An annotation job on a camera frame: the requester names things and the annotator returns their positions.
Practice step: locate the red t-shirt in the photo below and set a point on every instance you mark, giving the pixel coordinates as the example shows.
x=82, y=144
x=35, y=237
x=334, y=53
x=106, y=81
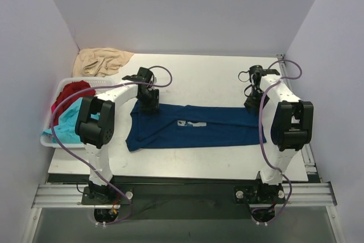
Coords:
x=67, y=91

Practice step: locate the white plastic laundry basket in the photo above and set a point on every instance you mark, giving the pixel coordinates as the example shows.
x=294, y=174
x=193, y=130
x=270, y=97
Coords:
x=47, y=139

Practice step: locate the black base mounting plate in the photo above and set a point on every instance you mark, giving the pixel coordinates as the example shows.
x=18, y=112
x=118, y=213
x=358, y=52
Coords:
x=259, y=205

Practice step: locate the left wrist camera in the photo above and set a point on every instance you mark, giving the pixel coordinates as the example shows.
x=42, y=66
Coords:
x=143, y=75

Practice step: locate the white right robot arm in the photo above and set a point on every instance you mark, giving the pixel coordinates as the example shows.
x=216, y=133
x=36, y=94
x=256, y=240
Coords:
x=290, y=128

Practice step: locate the aluminium frame rail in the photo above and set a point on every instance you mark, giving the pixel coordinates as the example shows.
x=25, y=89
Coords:
x=70, y=196

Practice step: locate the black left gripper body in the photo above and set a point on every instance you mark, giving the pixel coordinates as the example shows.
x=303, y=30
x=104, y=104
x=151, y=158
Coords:
x=151, y=103

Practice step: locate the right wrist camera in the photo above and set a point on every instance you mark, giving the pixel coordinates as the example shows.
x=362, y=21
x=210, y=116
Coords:
x=256, y=72

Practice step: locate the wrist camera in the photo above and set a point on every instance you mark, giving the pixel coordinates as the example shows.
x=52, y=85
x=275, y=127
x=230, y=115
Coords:
x=256, y=72
x=143, y=75

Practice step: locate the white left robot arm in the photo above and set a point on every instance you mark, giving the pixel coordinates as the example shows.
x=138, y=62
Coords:
x=96, y=123

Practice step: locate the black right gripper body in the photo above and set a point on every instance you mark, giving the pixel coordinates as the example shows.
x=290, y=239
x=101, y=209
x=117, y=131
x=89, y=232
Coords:
x=253, y=103

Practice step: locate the navy blue mickey t-shirt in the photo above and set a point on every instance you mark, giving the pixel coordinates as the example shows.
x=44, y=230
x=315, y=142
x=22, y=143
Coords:
x=177, y=127

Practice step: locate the turquoise t-shirt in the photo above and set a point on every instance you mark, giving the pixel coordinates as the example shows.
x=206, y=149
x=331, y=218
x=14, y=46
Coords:
x=65, y=130

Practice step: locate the beige t-shirt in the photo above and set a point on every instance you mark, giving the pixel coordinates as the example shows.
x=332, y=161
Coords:
x=100, y=62

